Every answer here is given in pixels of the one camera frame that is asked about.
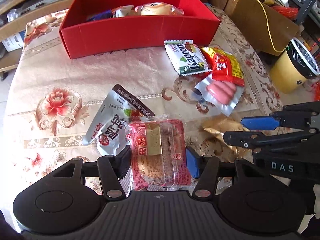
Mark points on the green white wafer packet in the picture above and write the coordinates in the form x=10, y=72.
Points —
x=187, y=57

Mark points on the bun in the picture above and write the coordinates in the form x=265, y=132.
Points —
x=155, y=9

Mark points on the golden brown snack packet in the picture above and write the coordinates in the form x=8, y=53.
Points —
x=220, y=127

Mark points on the floral tablecloth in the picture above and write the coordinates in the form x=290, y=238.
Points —
x=75, y=75

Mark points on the pink cake pack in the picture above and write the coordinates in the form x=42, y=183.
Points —
x=157, y=155

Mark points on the blue snack packet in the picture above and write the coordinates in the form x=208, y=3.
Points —
x=100, y=15

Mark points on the silver brown-striped snack packet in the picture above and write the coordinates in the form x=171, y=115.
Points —
x=110, y=120

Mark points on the clear pack of pink sausages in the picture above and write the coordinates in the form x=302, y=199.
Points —
x=222, y=92

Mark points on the black shelf rack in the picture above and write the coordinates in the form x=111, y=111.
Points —
x=307, y=10

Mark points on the clear plastic bag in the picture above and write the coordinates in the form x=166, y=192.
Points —
x=13, y=15

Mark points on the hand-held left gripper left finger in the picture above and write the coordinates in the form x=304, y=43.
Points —
x=123, y=163

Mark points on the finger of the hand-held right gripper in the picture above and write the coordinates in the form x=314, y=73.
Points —
x=240, y=138
x=262, y=123

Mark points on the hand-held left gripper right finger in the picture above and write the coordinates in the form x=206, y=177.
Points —
x=192, y=162

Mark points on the yellow trash bin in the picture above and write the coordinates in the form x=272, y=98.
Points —
x=285, y=72

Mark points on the white and blue box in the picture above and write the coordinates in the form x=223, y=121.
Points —
x=13, y=41

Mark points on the red cardboard box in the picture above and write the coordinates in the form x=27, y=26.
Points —
x=125, y=35

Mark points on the wooden TV stand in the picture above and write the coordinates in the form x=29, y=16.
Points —
x=25, y=25

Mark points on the red plastic bag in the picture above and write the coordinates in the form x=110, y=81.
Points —
x=286, y=11

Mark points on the silver AV player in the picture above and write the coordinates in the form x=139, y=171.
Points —
x=50, y=3

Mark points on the blue cloth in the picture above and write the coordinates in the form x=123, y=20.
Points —
x=208, y=5

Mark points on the brown cardboard box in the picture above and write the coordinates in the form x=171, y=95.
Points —
x=250, y=25

